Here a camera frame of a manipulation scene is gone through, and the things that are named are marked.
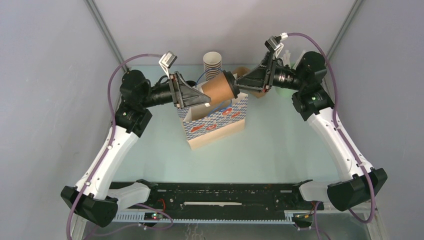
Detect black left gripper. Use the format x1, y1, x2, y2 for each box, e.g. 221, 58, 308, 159
141, 71, 211, 109

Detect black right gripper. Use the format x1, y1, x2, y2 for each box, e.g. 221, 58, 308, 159
233, 52, 304, 94

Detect single brown paper cup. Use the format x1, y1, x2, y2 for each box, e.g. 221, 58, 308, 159
200, 72, 235, 107

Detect paper takeout bag blue handles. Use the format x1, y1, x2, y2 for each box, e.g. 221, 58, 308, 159
178, 82, 248, 150

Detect black cup lid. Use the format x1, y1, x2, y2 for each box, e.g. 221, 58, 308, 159
222, 70, 240, 99

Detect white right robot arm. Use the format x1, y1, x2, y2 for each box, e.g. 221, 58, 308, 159
233, 51, 388, 211

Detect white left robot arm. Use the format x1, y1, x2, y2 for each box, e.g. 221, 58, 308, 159
60, 70, 211, 227

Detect brown pulp cup carrier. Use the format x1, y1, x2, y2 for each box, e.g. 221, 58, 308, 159
231, 66, 267, 99

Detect green straw holder cup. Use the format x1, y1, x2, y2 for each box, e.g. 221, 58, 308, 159
275, 87, 297, 98

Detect bundle of white wrapped straws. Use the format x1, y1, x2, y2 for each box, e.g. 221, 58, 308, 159
282, 50, 306, 69

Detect stack of brown paper cups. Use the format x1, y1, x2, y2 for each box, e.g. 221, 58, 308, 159
202, 51, 222, 81

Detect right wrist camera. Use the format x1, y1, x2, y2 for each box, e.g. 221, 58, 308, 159
264, 32, 289, 59

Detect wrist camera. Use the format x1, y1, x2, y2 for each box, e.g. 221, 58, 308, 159
158, 51, 178, 78
264, 32, 289, 59

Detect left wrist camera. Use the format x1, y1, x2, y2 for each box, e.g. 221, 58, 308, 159
158, 51, 178, 78

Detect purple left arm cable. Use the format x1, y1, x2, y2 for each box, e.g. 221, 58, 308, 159
66, 53, 175, 240

